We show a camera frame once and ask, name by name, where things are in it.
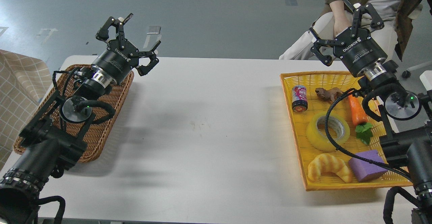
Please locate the yellow tape roll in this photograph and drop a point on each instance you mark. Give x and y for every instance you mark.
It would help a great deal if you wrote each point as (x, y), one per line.
(318, 138)

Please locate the brown toy animal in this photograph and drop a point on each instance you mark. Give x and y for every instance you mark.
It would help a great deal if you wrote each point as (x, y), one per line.
(328, 95)

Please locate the orange toy carrot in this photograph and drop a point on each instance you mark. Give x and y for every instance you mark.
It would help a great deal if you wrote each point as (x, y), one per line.
(363, 128)

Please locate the white chair base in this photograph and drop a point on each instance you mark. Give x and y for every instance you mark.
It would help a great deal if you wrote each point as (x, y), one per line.
(424, 79)

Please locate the brown wicker basket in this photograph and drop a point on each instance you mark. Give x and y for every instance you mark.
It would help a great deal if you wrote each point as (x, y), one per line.
(97, 133)

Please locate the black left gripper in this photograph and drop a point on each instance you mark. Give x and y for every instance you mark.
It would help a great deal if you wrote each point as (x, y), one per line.
(114, 61)

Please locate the toy croissant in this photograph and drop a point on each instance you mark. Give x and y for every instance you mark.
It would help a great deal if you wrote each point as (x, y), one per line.
(327, 163)

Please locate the beige checkered cloth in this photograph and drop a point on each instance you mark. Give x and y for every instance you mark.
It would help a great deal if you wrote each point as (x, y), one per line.
(24, 81)

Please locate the seated person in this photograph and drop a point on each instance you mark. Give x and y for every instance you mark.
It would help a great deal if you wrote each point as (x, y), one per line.
(396, 14)

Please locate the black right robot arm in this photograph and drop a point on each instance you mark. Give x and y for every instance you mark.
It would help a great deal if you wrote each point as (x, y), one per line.
(408, 153)

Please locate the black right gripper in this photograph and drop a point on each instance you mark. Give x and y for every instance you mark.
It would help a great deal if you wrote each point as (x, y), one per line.
(359, 55)

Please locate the small drink can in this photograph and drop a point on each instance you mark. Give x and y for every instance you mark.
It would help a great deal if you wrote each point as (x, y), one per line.
(299, 98)

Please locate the purple foam block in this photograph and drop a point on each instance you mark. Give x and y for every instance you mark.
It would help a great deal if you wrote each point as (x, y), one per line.
(364, 171)

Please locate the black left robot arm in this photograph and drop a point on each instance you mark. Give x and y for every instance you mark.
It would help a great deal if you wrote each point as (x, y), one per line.
(53, 140)

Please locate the yellow plastic basket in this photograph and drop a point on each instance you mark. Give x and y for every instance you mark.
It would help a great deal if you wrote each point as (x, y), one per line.
(300, 120)

